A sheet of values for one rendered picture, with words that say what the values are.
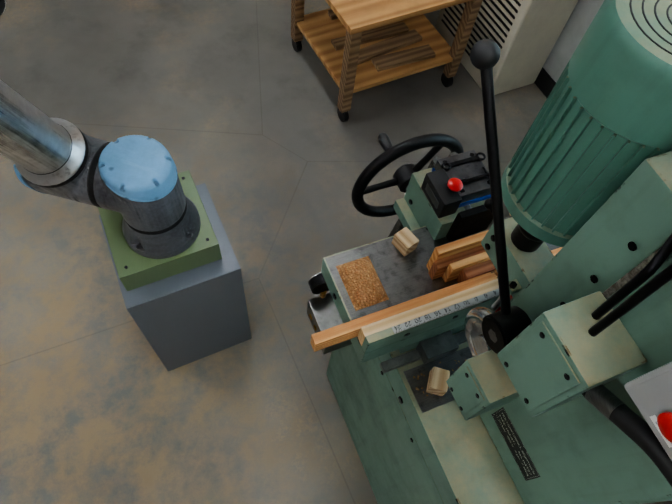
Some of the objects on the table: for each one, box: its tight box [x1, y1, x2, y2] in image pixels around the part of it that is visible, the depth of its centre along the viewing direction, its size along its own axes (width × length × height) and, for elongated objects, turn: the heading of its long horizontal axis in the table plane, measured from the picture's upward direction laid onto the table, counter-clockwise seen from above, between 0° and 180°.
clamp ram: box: [446, 204, 493, 241], centre depth 108 cm, size 9×8×9 cm
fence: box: [362, 288, 514, 353], centre depth 102 cm, size 60×2×6 cm, turn 109°
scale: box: [392, 289, 499, 334], centre depth 99 cm, size 50×1×1 cm, turn 109°
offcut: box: [392, 227, 419, 257], centre depth 107 cm, size 4×3×3 cm
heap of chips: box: [336, 256, 389, 311], centre depth 102 cm, size 7×10×2 cm
